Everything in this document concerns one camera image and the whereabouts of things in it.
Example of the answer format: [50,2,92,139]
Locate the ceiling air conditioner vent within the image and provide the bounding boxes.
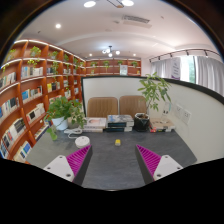
[121,14,153,28]

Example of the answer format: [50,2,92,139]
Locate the white partition with black rim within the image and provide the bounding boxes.
[80,75,224,164]

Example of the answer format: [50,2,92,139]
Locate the recessed ceiling lights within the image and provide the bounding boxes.
[54,0,136,58]

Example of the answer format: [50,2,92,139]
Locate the white curtain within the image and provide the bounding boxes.
[194,55,224,96]
[149,58,173,79]

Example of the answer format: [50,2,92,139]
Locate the money tree in black pot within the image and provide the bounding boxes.
[133,72,173,133]

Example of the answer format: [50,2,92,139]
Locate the white power cable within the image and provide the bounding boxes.
[63,127,84,139]

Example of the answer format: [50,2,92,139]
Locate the white wall socket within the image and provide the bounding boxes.
[181,109,193,126]
[173,103,184,119]

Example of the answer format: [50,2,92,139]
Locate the stack of dark books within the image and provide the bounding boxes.
[105,114,135,133]

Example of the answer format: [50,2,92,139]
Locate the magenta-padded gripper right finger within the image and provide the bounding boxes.
[134,144,184,185]

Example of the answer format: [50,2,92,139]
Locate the black track light rail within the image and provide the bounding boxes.
[148,48,223,63]

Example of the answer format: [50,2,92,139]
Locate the stack of white books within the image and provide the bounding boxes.
[81,116,108,133]

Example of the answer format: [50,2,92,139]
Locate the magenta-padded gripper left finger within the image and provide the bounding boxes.
[44,143,94,187]

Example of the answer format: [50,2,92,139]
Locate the stack of beige books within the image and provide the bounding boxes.
[149,117,177,133]

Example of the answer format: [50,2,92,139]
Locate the pothos plant in white pot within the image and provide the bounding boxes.
[44,95,88,141]

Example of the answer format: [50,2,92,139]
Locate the multi-bulb ceiling lamp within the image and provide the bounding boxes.
[101,45,122,58]

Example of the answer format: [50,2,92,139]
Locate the round white power strip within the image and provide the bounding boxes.
[74,135,91,149]

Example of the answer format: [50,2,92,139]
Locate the tan upholstered chair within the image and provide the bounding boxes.
[118,95,148,118]
[85,96,119,118]

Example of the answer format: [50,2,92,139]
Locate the orange wooden bookshelf unit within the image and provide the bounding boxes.
[0,39,143,163]

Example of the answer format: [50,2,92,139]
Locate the white standing banner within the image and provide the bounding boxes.
[170,57,182,80]

